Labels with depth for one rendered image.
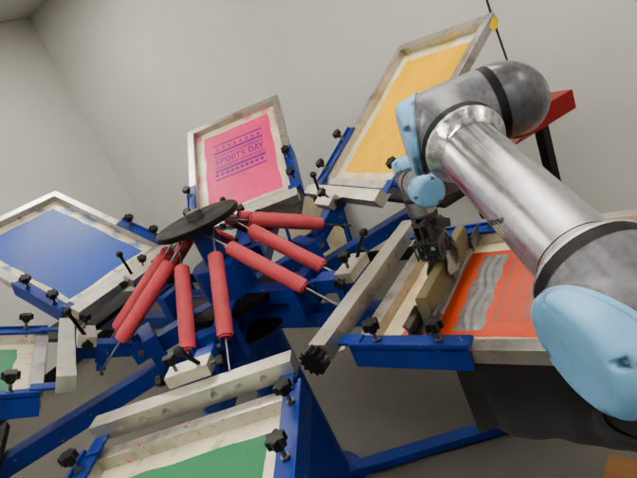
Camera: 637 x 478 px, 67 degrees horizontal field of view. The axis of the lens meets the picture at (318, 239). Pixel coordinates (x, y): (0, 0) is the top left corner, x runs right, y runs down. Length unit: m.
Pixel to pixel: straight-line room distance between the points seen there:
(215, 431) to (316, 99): 2.80
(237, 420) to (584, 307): 0.96
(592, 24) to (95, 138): 4.45
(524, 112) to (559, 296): 0.38
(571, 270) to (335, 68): 3.18
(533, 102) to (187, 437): 1.04
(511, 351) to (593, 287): 0.67
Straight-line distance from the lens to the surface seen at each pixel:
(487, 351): 1.10
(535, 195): 0.54
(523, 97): 0.75
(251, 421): 1.24
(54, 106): 5.46
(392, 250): 1.54
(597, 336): 0.41
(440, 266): 1.30
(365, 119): 2.34
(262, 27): 3.80
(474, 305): 1.30
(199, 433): 1.29
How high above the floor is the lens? 1.65
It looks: 19 degrees down
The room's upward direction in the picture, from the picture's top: 23 degrees counter-clockwise
